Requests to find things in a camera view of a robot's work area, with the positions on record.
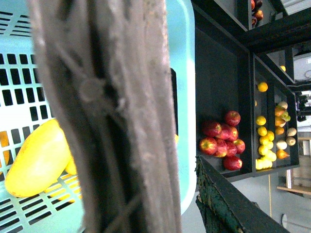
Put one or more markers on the light blue plastic basket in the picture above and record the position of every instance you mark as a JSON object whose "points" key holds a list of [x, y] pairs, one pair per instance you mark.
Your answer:
{"points": [[23, 107]]}

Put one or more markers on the wooden frame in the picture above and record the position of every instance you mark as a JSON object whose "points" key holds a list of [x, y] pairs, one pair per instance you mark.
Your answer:
{"points": [[298, 180]]}

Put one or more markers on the beige pear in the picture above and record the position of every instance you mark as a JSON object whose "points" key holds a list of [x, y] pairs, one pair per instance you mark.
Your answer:
{"points": [[290, 141], [291, 132]]}

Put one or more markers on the beige pear right lower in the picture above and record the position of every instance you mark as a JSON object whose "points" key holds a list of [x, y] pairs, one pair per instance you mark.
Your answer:
{"points": [[290, 141]]}

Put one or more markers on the beige pear right upper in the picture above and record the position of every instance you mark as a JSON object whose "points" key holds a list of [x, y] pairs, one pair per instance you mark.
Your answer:
{"points": [[291, 132]]}

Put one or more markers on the red apple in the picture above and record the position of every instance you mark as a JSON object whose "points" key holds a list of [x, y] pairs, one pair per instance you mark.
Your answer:
{"points": [[211, 128], [232, 118], [208, 145], [232, 163]]}

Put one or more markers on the yellow mango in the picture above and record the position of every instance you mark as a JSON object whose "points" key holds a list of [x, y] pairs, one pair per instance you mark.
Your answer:
{"points": [[40, 161]]}

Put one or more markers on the single orange on shelf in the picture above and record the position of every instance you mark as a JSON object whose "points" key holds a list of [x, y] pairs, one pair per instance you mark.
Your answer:
{"points": [[262, 87]]}

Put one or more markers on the black fruit display shelf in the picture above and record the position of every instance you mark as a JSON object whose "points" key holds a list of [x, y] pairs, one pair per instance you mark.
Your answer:
{"points": [[232, 57]]}

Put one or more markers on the green padded left gripper finger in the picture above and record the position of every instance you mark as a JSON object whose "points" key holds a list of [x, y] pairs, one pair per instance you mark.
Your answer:
{"points": [[225, 209]]}

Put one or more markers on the red apple left upper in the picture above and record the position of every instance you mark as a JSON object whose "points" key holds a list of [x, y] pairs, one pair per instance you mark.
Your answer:
{"points": [[211, 128]]}

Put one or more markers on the red apple left lower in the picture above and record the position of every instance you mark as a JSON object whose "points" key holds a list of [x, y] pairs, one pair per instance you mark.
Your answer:
{"points": [[208, 145]]}

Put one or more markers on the yellow lemon pile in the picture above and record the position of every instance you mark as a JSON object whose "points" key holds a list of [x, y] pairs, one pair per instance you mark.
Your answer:
{"points": [[266, 144]]}

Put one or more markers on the red apple top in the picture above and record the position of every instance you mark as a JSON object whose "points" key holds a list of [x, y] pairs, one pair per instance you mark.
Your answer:
{"points": [[232, 118]]}

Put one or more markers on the red apple bottom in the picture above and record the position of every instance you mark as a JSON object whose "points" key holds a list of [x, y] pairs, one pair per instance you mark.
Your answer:
{"points": [[232, 163]]}

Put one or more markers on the orange pear upper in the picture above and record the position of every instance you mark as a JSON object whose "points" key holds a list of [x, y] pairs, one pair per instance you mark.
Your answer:
{"points": [[279, 111]]}

